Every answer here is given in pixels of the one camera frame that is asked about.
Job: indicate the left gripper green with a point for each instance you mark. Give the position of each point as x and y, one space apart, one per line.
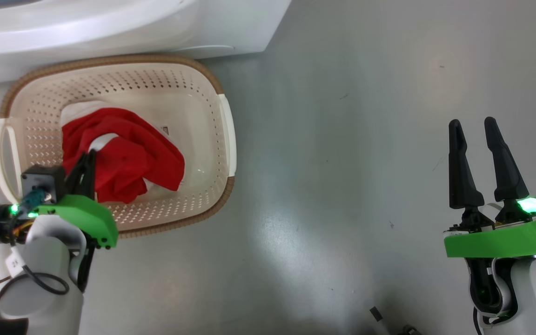
86 216

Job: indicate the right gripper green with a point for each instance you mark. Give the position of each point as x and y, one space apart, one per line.
496 242

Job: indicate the red garment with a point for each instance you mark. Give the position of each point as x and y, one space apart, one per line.
137 158

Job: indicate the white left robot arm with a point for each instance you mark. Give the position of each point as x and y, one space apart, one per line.
40 279

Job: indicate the cream perforated laundry basket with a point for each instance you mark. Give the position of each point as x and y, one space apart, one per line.
193 116

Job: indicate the white washing machine body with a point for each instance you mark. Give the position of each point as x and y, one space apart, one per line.
110 28

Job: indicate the small grey metal object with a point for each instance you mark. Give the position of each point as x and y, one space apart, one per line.
411 330

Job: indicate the small black white object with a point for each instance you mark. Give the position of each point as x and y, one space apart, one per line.
377 318

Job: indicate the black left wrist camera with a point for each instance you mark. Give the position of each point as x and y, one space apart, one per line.
44 179

